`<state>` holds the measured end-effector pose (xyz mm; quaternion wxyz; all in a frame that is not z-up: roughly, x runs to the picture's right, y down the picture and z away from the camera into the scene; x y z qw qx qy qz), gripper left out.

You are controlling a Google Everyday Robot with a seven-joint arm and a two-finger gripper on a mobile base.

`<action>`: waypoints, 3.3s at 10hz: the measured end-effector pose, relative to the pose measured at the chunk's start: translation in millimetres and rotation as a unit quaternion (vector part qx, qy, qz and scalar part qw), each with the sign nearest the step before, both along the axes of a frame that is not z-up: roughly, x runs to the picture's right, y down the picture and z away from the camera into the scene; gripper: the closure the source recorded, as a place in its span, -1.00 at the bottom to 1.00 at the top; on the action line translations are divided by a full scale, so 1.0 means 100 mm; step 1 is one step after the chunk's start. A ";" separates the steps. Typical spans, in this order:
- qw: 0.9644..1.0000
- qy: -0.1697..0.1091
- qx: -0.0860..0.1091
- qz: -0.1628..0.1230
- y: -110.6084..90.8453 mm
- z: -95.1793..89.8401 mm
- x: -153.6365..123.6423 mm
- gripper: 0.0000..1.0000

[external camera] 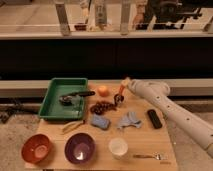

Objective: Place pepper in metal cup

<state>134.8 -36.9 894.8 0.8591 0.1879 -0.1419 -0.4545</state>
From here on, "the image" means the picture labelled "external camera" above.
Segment green plastic tray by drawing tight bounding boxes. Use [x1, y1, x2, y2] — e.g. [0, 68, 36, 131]
[39, 78, 88, 121]

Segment black rectangular block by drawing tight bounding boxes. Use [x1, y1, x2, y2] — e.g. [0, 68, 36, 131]
[147, 109, 162, 129]

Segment white cup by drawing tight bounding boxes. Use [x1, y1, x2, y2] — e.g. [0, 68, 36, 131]
[108, 138, 128, 159]

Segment yellow pepper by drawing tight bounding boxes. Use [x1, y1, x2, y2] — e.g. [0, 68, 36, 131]
[61, 120, 85, 135]

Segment crumpled blue cloth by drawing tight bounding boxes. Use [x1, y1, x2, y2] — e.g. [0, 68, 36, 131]
[117, 111, 142, 130]

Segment dark red grape bunch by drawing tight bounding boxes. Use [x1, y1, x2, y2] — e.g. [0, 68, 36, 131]
[90, 101, 116, 115]

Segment black handled metal scoop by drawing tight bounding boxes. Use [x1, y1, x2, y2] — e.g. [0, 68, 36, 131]
[59, 91, 95, 106]

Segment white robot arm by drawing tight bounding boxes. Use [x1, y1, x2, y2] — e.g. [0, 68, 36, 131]
[114, 77, 213, 158]

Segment wooden board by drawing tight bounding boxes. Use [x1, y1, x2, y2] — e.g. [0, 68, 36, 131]
[25, 91, 178, 171]

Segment orange fruit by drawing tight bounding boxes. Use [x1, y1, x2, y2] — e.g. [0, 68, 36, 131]
[98, 85, 109, 97]

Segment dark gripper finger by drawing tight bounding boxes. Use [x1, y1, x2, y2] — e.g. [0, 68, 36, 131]
[114, 94, 124, 106]

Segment orange plastic bowl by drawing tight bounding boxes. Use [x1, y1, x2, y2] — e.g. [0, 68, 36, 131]
[21, 134, 52, 164]

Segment black office chair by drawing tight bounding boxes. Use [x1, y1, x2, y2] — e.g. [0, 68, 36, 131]
[143, 0, 202, 30]

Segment purple plastic bowl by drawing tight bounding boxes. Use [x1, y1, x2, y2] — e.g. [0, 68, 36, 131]
[64, 133, 95, 164]

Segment blue sponge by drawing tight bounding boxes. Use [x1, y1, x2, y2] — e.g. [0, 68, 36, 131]
[91, 114, 110, 130]

